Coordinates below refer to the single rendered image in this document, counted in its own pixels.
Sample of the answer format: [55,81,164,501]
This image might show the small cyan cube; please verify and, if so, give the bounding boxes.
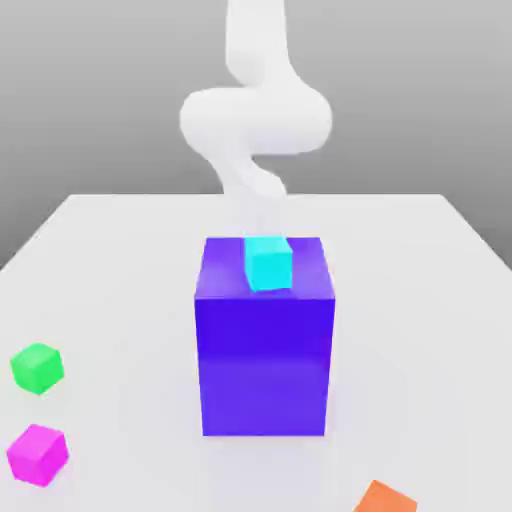
[242,235,294,293]

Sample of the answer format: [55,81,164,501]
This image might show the small green cube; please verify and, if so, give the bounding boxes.
[9,342,66,397]

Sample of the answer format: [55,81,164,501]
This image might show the small orange cube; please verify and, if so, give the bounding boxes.
[352,479,419,512]

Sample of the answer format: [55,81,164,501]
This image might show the small magenta cube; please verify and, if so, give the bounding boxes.
[5,423,70,489]

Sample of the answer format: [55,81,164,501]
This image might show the large purple box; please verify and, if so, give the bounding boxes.
[193,236,336,438]

